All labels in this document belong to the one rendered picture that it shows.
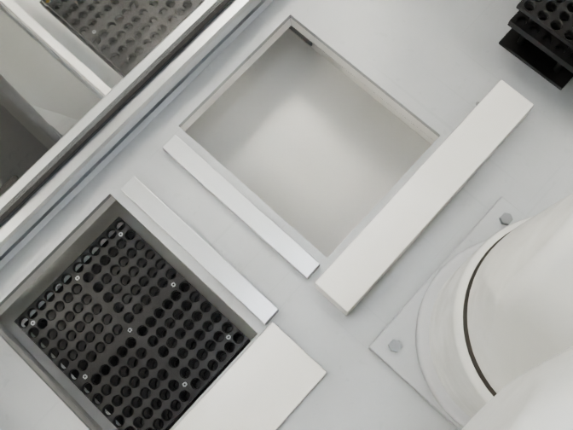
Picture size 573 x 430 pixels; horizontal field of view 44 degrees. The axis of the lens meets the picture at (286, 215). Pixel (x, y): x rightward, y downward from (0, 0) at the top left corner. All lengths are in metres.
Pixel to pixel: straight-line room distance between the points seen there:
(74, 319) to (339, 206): 0.36
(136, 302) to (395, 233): 0.32
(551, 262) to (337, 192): 0.52
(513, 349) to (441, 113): 0.41
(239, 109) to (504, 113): 0.36
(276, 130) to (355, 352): 0.34
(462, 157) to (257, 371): 0.33
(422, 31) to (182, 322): 0.46
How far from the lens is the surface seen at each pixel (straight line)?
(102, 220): 0.98
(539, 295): 0.48
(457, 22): 0.93
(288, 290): 0.81
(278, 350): 0.79
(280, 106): 1.00
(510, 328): 0.52
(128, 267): 0.89
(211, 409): 0.79
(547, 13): 0.86
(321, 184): 0.96
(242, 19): 0.89
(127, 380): 0.87
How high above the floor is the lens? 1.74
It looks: 75 degrees down
